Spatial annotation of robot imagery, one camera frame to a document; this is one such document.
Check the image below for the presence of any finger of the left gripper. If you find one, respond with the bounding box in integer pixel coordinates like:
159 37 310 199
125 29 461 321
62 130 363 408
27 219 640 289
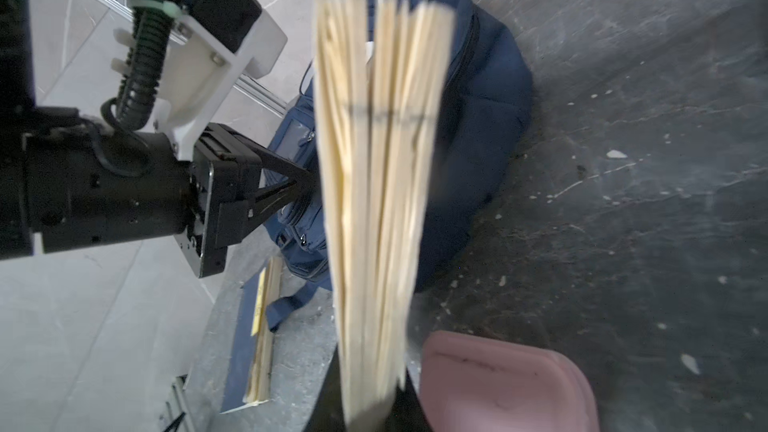
215 131 314 247

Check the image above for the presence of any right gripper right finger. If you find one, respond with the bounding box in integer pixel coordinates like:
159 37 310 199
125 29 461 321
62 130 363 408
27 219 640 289
389 372 432 432

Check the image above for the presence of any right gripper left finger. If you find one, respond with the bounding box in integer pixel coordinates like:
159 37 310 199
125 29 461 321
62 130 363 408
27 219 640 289
304 349 346 432

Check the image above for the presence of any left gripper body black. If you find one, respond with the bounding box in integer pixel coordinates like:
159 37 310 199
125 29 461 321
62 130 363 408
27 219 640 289
22 109 264 278

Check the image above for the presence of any purple book yellow label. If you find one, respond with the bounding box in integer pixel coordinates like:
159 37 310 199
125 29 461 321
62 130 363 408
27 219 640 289
313 0 455 431

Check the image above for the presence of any navy blue student backpack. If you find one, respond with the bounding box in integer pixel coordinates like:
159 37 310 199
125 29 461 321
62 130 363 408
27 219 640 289
265 0 533 330

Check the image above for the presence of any pink pencil case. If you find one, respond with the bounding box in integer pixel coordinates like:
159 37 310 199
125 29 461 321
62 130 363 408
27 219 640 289
419 331 600 431

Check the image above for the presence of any blue book yellow label left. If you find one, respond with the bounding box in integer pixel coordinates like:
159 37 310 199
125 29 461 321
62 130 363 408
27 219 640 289
220 256 284 414

